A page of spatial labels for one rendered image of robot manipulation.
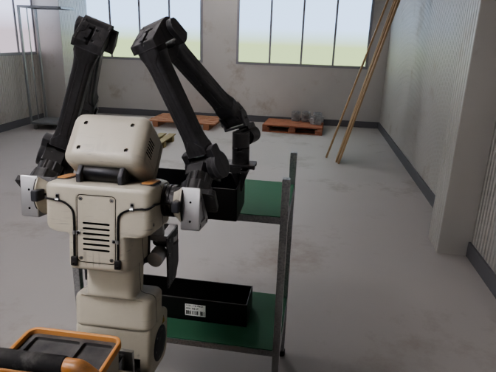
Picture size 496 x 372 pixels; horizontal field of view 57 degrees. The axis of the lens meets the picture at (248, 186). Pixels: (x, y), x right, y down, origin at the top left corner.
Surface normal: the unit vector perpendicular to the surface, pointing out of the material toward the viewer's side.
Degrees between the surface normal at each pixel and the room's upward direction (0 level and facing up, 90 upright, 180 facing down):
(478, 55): 90
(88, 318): 82
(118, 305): 82
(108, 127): 48
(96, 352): 0
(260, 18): 90
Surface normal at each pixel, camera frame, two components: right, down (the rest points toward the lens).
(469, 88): -0.14, 0.30
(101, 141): -0.08, -0.42
